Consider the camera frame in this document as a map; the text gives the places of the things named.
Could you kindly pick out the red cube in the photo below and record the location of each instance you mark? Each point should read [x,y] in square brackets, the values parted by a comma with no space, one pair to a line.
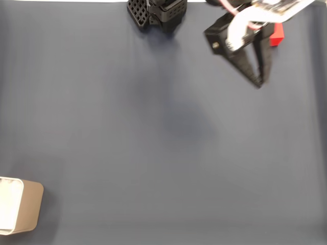
[278,38]

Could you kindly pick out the beige box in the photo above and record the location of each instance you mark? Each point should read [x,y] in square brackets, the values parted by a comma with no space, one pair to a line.
[28,204]

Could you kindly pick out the grey table mat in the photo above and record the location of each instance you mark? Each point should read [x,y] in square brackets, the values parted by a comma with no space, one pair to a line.
[163,153]

